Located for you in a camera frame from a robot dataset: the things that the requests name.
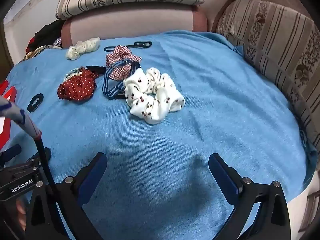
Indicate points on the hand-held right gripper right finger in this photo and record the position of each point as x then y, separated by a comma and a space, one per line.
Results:
222, 177

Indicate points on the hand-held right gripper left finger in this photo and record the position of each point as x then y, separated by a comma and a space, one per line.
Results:
93, 173

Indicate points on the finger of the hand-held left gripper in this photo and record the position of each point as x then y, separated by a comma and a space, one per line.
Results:
11, 152
47, 153

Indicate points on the red and white box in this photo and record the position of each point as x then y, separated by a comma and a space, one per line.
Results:
6, 92

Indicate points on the red polka dot scrunchie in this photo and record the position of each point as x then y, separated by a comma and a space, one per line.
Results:
77, 86

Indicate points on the white cherry print scrunchie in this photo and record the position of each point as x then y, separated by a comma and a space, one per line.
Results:
152, 97

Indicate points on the red plaid scrunchie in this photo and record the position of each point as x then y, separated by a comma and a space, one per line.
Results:
120, 61

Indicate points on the blue blanket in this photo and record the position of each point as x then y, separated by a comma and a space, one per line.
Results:
175, 135

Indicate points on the black fabric scrunchie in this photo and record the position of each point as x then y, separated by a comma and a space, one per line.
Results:
96, 68

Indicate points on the gold patterned scarf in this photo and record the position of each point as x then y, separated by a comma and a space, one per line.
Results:
37, 51

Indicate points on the cream satin scrunchie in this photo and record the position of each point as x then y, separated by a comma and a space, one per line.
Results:
82, 47

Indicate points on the dark clothes pile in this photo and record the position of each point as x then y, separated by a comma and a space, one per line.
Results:
47, 35

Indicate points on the pink sofa bolster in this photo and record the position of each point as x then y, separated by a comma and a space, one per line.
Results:
130, 23

